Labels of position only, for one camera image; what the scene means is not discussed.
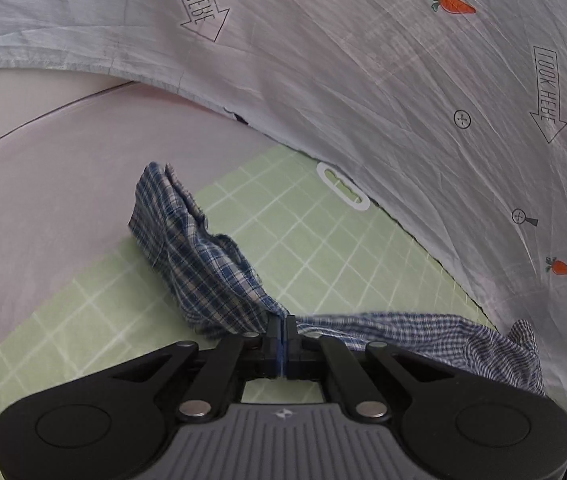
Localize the carrot print grey sheet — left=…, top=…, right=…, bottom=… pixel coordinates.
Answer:
left=0, top=0, right=567, bottom=407

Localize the blue plaid shirt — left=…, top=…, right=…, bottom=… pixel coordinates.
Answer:
left=128, top=161, right=547, bottom=397

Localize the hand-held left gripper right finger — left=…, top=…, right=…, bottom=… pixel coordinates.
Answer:
left=284, top=314, right=458, bottom=422

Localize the green grid mat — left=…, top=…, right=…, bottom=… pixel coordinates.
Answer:
left=0, top=147, right=567, bottom=480

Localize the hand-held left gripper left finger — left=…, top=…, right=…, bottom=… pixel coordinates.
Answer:
left=108, top=314, right=284, bottom=422

